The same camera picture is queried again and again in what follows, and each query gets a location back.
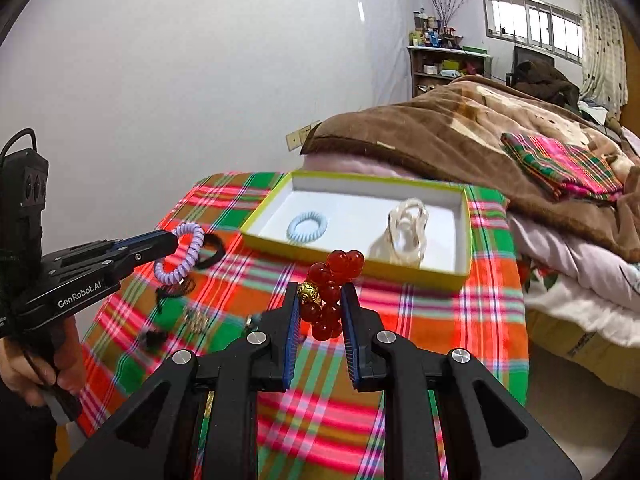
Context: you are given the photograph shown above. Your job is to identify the vase with branches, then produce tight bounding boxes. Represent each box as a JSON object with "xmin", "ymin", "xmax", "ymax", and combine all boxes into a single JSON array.
[{"xmin": 425, "ymin": 0, "xmax": 476, "ymax": 36}]

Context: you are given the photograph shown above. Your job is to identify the plaid tablecloth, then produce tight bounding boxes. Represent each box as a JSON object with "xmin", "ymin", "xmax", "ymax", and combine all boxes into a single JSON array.
[{"xmin": 80, "ymin": 171, "xmax": 531, "ymax": 480}]

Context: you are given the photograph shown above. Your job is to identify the black hair tie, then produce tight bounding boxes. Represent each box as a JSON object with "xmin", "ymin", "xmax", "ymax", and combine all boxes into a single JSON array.
[{"xmin": 192, "ymin": 232, "xmax": 227, "ymax": 271}]

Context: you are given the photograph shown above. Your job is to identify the window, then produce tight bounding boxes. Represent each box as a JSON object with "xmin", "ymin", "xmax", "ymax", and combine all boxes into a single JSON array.
[{"xmin": 481, "ymin": 0, "xmax": 585, "ymax": 66}]

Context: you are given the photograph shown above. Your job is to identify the purple spiral hair tie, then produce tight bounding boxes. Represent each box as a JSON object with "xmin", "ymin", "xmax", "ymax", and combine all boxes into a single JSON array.
[{"xmin": 153, "ymin": 223, "xmax": 206, "ymax": 286}]

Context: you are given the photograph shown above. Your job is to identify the group of bottles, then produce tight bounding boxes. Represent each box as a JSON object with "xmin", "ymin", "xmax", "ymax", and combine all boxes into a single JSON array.
[{"xmin": 410, "ymin": 10, "xmax": 463, "ymax": 50}]

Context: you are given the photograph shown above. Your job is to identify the spotted curtain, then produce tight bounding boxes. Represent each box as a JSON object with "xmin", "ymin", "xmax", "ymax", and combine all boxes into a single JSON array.
[{"xmin": 580, "ymin": 0, "xmax": 628, "ymax": 111}]

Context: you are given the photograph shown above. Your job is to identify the person's left hand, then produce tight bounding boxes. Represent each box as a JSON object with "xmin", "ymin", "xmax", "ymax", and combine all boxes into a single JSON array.
[{"xmin": 0, "ymin": 331, "xmax": 87, "ymax": 407}]

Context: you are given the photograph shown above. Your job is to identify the white translucent bracelet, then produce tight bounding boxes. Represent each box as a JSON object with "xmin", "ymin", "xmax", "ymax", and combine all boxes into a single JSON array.
[{"xmin": 370, "ymin": 197, "xmax": 430, "ymax": 266}]

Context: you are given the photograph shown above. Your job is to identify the gold earrings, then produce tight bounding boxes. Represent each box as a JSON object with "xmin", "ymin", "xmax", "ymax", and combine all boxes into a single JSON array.
[{"xmin": 182, "ymin": 307, "xmax": 211, "ymax": 336}]

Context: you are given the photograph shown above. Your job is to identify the brown blanket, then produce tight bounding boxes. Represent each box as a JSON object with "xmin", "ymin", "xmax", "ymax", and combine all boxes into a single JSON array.
[{"xmin": 300, "ymin": 75, "xmax": 640, "ymax": 263}]

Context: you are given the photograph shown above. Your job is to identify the black hair clip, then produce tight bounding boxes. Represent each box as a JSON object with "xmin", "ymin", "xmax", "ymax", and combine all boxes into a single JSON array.
[{"xmin": 155, "ymin": 280, "xmax": 198, "ymax": 313}]

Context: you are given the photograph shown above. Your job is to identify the yellow-green shallow box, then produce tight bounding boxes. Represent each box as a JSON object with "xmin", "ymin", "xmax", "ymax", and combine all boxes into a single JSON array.
[{"xmin": 240, "ymin": 170, "xmax": 473, "ymax": 291}]

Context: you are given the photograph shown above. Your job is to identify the wall outlet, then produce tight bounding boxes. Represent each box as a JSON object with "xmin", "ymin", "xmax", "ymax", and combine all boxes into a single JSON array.
[{"xmin": 285, "ymin": 122, "xmax": 321, "ymax": 151}]

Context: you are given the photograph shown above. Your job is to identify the wooden shelf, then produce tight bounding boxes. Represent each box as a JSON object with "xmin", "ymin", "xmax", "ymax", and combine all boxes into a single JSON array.
[{"xmin": 406, "ymin": 45, "xmax": 493, "ymax": 101}]

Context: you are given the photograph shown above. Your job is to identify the white floral quilt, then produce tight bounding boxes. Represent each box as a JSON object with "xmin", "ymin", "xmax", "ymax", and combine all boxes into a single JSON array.
[{"xmin": 507, "ymin": 125, "xmax": 640, "ymax": 348}]

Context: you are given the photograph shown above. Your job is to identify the red bead bracelet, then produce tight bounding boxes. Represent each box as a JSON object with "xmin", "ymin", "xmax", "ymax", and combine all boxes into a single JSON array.
[{"xmin": 299, "ymin": 249, "xmax": 365, "ymax": 341}]

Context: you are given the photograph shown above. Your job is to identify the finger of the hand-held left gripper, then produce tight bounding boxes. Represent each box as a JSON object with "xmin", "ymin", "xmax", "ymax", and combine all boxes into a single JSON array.
[
  {"xmin": 42, "ymin": 230, "xmax": 168, "ymax": 273},
  {"xmin": 50, "ymin": 232, "xmax": 180, "ymax": 292}
]

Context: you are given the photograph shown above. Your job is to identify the black cable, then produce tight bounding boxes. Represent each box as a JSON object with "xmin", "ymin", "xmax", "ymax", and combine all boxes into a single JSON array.
[{"xmin": 0, "ymin": 128, "xmax": 37, "ymax": 161}]

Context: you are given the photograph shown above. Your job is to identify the pale pink bedding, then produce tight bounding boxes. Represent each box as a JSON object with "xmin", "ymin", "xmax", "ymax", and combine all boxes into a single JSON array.
[{"xmin": 305, "ymin": 152, "xmax": 416, "ymax": 179}]

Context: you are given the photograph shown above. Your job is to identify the dark brown jacket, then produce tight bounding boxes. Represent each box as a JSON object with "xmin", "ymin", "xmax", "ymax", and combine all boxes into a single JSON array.
[{"xmin": 512, "ymin": 60, "xmax": 581, "ymax": 108}]

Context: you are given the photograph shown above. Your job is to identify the black monitor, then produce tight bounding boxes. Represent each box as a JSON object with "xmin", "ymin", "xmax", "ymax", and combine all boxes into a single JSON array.
[{"xmin": 512, "ymin": 45, "xmax": 556, "ymax": 86}]

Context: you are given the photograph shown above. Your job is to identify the blue spiral hair tie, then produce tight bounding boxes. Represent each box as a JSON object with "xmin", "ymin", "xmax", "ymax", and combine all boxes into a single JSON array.
[{"xmin": 286, "ymin": 211, "xmax": 328, "ymax": 244}]

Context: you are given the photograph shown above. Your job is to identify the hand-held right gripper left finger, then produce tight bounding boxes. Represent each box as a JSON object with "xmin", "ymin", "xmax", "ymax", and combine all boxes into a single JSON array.
[{"xmin": 57, "ymin": 282, "xmax": 303, "ymax": 480}]

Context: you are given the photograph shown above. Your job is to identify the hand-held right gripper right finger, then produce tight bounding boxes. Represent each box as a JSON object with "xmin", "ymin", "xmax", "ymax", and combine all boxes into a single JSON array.
[{"xmin": 340, "ymin": 285, "xmax": 583, "ymax": 480}]

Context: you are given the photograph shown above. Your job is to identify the wooden wardrobe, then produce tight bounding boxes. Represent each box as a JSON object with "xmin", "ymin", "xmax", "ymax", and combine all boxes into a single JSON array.
[{"xmin": 619, "ymin": 10, "xmax": 640, "ymax": 136}]

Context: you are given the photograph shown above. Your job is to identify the folded plaid cloth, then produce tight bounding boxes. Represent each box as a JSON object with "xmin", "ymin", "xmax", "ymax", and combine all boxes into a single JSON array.
[{"xmin": 501, "ymin": 132, "xmax": 625, "ymax": 202}]

